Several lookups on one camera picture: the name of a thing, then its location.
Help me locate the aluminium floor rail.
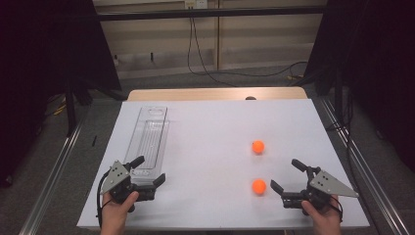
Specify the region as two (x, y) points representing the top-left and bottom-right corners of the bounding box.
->
(19, 97), (90, 235)
(318, 97), (411, 235)

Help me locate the black metal stand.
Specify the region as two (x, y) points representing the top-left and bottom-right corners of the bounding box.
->
(64, 76), (129, 138)

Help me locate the person's right hand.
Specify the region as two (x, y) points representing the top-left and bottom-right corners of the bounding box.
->
(300, 194), (344, 235)

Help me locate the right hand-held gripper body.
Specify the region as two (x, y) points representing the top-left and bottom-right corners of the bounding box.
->
(281, 165), (360, 217)

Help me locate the orange ball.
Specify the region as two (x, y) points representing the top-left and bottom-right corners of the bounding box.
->
(251, 178), (268, 196)
(251, 140), (266, 156)

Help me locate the black curtain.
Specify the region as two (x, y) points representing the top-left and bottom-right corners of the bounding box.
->
(0, 0), (122, 188)
(302, 0), (415, 172)

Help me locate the hand-held gripper black cable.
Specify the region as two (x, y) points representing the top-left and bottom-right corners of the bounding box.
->
(96, 169), (113, 228)
(330, 195), (345, 223)

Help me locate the wooden table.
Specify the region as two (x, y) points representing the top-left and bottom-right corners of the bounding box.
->
(126, 86), (308, 103)

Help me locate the black wall cable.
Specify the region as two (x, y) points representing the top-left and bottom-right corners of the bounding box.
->
(191, 17), (238, 88)
(186, 17), (309, 78)

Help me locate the white table board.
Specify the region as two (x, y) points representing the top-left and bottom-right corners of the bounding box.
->
(76, 99), (371, 230)

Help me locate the black horizontal bar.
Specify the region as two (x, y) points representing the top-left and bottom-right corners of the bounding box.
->
(97, 5), (328, 23)

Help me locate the clear plastic bin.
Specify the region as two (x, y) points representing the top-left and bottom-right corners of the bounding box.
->
(122, 105), (171, 187)

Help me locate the black floor cable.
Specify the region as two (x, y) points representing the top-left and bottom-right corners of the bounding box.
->
(326, 87), (356, 184)

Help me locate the left hand-held gripper black cable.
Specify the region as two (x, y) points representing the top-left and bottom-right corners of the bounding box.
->
(96, 169), (113, 228)

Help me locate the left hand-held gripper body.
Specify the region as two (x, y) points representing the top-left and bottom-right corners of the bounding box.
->
(100, 160), (157, 204)

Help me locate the person's left hand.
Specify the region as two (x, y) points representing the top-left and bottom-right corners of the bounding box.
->
(101, 191), (140, 229)

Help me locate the right hand-held gripper black cable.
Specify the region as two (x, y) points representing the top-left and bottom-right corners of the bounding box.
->
(330, 195), (345, 223)

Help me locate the white wall outlet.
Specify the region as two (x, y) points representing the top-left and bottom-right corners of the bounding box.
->
(184, 0), (209, 10)

